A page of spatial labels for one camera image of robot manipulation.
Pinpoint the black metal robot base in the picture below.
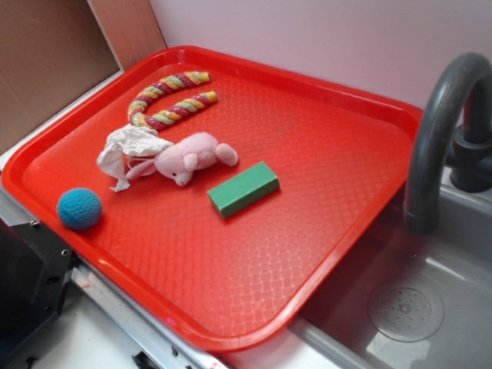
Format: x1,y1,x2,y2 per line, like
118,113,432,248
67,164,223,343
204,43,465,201
1,221,73,367

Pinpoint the green rectangular block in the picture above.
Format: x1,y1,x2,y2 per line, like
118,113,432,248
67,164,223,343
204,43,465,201
208,162,280,219

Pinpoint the red plastic tray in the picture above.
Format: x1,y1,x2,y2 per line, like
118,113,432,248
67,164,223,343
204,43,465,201
2,46,422,353

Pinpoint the pink plush bunny toy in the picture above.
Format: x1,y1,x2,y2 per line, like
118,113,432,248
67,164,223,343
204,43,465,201
126,132,239,187

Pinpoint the crumpled white paper tissue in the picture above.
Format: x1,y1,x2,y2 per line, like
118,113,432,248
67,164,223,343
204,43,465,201
96,124,173,192

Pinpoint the blue crocheted ball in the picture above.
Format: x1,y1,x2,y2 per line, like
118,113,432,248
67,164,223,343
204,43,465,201
57,188,102,231

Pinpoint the grey plastic toy sink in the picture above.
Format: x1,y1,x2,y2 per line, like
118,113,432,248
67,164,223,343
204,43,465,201
288,165,492,369

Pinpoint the grey curved toy faucet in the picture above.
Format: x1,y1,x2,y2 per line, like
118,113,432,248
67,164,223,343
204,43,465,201
404,52,491,234

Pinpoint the brown cardboard panel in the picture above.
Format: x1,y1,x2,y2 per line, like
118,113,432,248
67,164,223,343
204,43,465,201
1,1,166,153

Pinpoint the multicolour twisted rope toy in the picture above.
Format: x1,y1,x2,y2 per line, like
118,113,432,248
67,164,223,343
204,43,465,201
127,71,218,131

